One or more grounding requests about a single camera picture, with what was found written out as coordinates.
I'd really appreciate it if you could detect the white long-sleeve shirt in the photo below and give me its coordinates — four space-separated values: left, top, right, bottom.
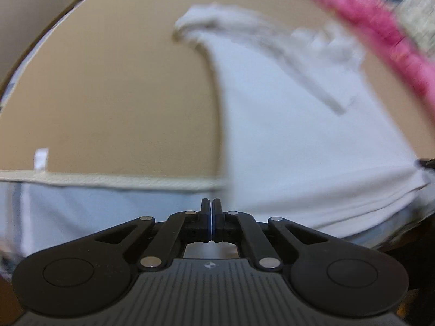
175 4 428 238

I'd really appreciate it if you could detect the white floral quilt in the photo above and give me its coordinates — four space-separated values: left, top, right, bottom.
391 0 435 59

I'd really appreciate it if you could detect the pink floral quilt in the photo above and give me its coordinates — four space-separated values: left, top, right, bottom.
314 0 434 108

